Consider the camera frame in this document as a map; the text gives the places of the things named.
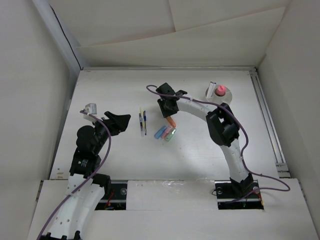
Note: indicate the blue gel pen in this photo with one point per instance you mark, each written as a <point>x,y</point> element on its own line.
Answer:
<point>145,122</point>

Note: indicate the blue correction tape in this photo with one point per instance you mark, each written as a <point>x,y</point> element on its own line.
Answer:
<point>159,133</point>

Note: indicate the blue capped white marker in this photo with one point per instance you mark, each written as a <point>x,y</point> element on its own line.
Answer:
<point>213,88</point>

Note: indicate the green correction tape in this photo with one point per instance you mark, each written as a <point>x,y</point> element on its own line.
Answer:
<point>169,136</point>

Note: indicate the pink correction tape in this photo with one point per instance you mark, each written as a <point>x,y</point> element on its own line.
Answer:
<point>166,131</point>

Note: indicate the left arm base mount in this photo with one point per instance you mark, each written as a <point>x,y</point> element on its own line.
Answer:
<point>115,197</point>

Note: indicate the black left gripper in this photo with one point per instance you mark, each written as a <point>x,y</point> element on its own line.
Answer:
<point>117,123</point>

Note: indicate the red capped white marker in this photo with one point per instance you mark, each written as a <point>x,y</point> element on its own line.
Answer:
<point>211,88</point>

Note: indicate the purple gel pen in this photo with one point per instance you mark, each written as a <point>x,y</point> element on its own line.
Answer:
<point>141,124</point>

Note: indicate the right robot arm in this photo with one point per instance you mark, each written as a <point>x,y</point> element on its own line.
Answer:
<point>222,127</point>

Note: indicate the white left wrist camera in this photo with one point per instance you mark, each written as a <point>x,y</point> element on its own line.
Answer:
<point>90,109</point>

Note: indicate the yellow highlighter pen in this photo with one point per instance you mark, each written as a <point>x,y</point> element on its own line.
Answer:
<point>141,111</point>

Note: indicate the white round divided pen holder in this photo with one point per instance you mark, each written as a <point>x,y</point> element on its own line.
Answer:
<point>227,98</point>

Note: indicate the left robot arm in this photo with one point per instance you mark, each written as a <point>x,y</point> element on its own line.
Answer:
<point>86,186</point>

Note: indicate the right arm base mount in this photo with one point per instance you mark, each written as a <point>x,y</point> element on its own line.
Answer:
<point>228,199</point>

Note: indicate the orange correction tape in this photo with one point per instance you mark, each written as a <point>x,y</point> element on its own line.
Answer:
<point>171,121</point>

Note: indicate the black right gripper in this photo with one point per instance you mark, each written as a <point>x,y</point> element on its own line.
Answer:
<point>166,113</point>

